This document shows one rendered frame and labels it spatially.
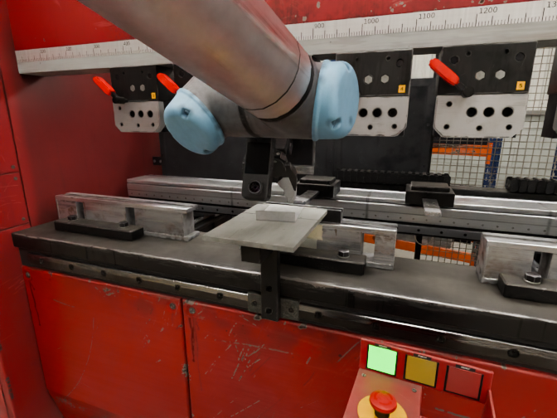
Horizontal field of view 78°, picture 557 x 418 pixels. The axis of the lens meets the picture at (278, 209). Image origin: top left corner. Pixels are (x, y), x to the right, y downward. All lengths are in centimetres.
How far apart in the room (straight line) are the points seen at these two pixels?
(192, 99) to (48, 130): 100
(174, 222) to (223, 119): 65
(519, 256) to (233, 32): 73
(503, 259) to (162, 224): 85
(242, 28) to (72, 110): 122
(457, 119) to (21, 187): 121
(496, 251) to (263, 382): 61
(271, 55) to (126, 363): 104
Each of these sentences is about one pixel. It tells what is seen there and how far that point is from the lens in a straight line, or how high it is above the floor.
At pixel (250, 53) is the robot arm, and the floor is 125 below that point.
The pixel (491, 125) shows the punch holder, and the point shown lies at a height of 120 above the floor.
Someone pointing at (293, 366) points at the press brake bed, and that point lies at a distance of 88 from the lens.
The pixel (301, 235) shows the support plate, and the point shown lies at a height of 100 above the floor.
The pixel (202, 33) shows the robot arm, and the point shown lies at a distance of 23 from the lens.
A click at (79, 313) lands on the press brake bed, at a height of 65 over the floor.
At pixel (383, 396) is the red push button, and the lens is 60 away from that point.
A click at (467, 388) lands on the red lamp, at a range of 67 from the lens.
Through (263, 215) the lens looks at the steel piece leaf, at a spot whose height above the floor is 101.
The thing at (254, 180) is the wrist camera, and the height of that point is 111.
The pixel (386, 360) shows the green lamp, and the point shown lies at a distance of 66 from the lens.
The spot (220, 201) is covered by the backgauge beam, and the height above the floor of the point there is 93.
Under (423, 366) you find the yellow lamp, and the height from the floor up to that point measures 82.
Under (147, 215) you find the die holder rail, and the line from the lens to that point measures 107.
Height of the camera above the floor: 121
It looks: 15 degrees down
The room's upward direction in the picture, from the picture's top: straight up
